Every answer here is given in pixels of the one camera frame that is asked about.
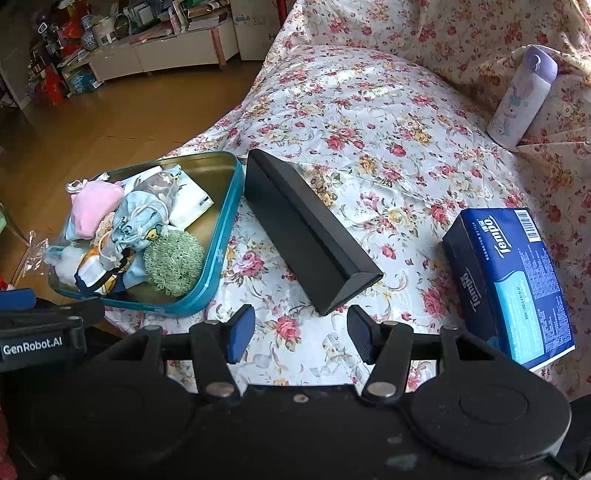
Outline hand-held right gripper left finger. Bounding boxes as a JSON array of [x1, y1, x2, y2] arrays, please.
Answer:
[[120, 304, 257, 401]]

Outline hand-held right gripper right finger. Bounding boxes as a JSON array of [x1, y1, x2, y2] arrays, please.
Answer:
[[346, 305, 482, 401]]

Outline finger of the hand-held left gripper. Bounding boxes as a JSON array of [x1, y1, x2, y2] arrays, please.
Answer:
[[0, 287, 107, 328]]

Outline clear plastic bag of masks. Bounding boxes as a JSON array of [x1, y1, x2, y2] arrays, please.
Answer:
[[11, 228, 95, 289]]

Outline teal metal tin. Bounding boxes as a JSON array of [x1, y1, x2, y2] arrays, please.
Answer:
[[47, 150, 246, 318]]

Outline blue tissue pack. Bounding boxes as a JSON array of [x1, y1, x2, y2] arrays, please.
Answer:
[[441, 207, 577, 374]]

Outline yellow and navy pouch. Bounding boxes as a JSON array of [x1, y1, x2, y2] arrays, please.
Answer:
[[73, 247, 136, 297]]

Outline green knitted scrubber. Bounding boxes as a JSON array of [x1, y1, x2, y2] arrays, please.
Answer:
[[142, 230, 207, 299]]

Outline black triangular box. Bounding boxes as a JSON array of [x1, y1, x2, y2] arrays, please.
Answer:
[[242, 148, 385, 318]]

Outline pink pouch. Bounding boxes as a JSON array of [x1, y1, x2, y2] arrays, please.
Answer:
[[68, 179, 126, 241]]

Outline white tissue packet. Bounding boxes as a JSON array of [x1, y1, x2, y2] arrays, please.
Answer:
[[167, 173, 214, 232]]

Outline grey patterned pouch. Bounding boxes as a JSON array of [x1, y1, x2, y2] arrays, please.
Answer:
[[131, 170, 180, 209]]

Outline floral covered sofa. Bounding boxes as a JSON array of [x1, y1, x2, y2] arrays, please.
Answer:
[[104, 0, 591, 402]]

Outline dark shelf unit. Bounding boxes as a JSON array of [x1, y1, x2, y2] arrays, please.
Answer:
[[0, 28, 49, 112]]

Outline floral cushion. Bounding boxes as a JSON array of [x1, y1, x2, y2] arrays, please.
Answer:
[[480, 41, 591, 227]]

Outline blue and white vase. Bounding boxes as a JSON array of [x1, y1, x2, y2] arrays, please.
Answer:
[[79, 13, 101, 51]]

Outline purple and white bottle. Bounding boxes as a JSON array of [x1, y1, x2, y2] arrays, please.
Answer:
[[486, 44, 560, 149]]

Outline white low cabinet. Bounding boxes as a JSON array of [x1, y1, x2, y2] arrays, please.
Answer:
[[87, 19, 240, 83]]

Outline pile of household clutter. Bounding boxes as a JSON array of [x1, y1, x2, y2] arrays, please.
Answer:
[[25, 0, 234, 95]]

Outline light blue drawstring pouch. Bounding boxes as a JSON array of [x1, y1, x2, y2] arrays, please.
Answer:
[[110, 190, 171, 257]]

